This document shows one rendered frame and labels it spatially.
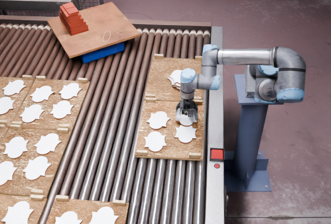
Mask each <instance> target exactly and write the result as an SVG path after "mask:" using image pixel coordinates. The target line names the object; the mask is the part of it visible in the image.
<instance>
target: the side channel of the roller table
mask: <svg viewBox="0 0 331 224"><path fill-rule="evenodd" d="M52 18H55V17H41V16H12V15H0V24H2V23H5V24H7V25H8V24H9V23H11V24H12V25H14V24H18V25H21V24H24V25H27V24H30V25H32V26H33V25H34V24H36V25H38V26H39V25H44V26H46V25H48V23H47V20H48V19H52ZM128 20H129V21H130V22H131V24H132V25H133V26H134V27H135V28H136V29H137V28H141V29H142V31H143V30H144V28H147V29H148V30H149V31H150V29H155V30H156V31H157V29H162V32H163V31H164V29H168V30H169V32H170V30H171V29H174V30H176V32H177V30H182V32H184V30H189V33H190V32H191V30H195V31H196V33H197V32H198V31H199V30H202V31H203V34H204V32H205V31H210V34H211V22H189V21H159V20H130V19H128Z"/></svg>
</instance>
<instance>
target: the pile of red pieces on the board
mask: <svg viewBox="0 0 331 224"><path fill-rule="evenodd" d="M59 14H60V15H59V17H60V19H61V21H62V22H63V24H64V25H65V27H66V28H67V30H68V31H69V33H70V34H71V36H72V35H76V34H79V33H82V32H86V31H88V30H89V29H88V25H87V24H86V22H85V20H84V19H83V17H82V16H81V14H80V13H79V11H78V10H77V8H76V7H75V6H74V4H73V3H72V2H70V3H66V4H63V5H62V6H60V13H59Z"/></svg>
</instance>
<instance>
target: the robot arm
mask: <svg viewBox="0 0 331 224"><path fill-rule="evenodd" d="M218 64H231V65H249V73H250V75H251V76H252V78H253V79H255V80H256V84H255V94H254V97H255V101H256V102H260V103H275V102H276V99H277V100H278V101H279V102H284V103H297V102H301V101H303V99H304V95H305V92H304V88H305V74H306V63H305V61H304V59H303V58H302V56H301V55H300V54H298V53H297V52H296V51H294V50H292V49H289V48H286V47H274V48H273V49H219V48H218V46H217V45H213V44H207V45H204V47H203V52H202V65H201V74H196V72H195V71H194V70H193V69H191V68H186V69H184V70H182V71H181V74H180V97H181V101H180V102H179V103H178V104H177V106H176V114H175V116H176V119H178V117H179V115H180V113H181V112H182V115H185V116H187V115H188V117H191V115H192V116H193V115H194V118H195V120H197V118H198V106H197V105H196V103H195V102H194V101H193V99H194V95H195V92H196V90H195V89H202V90H218V89H219V87H220V76H219V75H216V73H217V65H218ZM277 74H278V78H277Z"/></svg>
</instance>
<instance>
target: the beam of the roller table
mask: <svg viewBox="0 0 331 224"><path fill-rule="evenodd" d="M210 44H213V45H217V46H218V48H219V49H223V27H213V26H212V27H211V42H210ZM216 75H219V76H220V87H219V89H218V90H209V107H208V139H207V171H206V203H205V224H225V207H224V162H219V161H209V159H210V148H224V98H223V64H218V65H217V73H216ZM216 163H218V164H219V165H220V168H215V167H214V164H216Z"/></svg>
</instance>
